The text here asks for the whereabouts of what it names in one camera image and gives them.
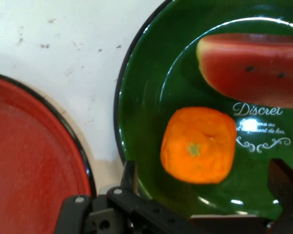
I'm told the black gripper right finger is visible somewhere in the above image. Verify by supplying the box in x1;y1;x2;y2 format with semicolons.
267;157;293;234

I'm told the green plate with white print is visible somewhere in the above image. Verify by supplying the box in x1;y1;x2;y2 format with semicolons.
113;0;293;220

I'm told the orange toy mandarin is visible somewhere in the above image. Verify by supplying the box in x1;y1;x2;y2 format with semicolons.
159;106;238;185

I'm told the red plate with black rim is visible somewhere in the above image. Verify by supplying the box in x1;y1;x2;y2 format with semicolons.
0;71;97;234

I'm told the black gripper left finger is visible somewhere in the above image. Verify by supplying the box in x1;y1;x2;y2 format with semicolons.
53;159;204;234

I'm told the toy watermelon slice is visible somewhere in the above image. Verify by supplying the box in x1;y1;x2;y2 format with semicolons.
195;33;293;109

